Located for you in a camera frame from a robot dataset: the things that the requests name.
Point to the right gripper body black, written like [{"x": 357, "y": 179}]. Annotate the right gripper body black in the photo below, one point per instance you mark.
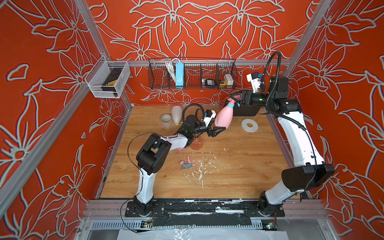
[{"x": 259, "y": 99}]

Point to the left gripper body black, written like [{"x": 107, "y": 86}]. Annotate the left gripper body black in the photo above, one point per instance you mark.
[{"x": 199, "y": 129}]

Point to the opaque pink spray bottle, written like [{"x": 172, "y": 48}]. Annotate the opaque pink spray bottle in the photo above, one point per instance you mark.
[{"x": 225, "y": 116}]

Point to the pink blue spray nozzle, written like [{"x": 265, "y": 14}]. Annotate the pink blue spray nozzle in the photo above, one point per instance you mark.
[{"x": 234, "y": 100}]

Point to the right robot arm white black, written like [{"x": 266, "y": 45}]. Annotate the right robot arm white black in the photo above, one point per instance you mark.
[{"x": 310, "y": 169}]

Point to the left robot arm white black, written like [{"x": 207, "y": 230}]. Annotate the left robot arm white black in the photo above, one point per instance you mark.
[{"x": 152, "y": 156}]

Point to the transparent pink spray bottle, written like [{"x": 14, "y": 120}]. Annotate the transparent pink spray bottle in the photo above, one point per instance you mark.
[{"x": 197, "y": 144}]

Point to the white spray bottle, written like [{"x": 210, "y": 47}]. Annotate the white spray bottle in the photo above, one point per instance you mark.
[{"x": 177, "y": 114}]

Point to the pink grey spray nozzle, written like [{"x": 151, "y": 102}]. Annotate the pink grey spray nozzle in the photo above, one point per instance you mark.
[{"x": 185, "y": 164}]

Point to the black orange tool case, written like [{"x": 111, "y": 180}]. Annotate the black orange tool case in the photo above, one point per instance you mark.
[{"x": 245, "y": 111}]

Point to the clear tape roll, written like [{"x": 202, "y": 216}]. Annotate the clear tape roll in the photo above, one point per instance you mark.
[{"x": 166, "y": 120}]

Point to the white tape roll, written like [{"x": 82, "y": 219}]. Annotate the white tape roll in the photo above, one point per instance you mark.
[{"x": 249, "y": 125}]

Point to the white small box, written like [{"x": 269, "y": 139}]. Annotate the white small box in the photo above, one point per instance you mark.
[{"x": 229, "y": 80}]

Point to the black round device with label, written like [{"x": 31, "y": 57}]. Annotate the black round device with label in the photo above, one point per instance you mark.
[{"x": 209, "y": 83}]

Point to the light blue box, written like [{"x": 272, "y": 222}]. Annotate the light blue box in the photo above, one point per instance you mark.
[{"x": 179, "y": 75}]

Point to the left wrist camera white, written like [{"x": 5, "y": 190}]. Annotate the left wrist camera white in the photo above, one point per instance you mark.
[{"x": 209, "y": 115}]

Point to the black wire basket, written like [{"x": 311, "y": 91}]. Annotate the black wire basket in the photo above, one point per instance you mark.
[{"x": 162, "y": 71}]

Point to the clear plastic wall bin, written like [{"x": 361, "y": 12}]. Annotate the clear plastic wall bin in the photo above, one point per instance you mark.
[{"x": 107, "y": 79}]

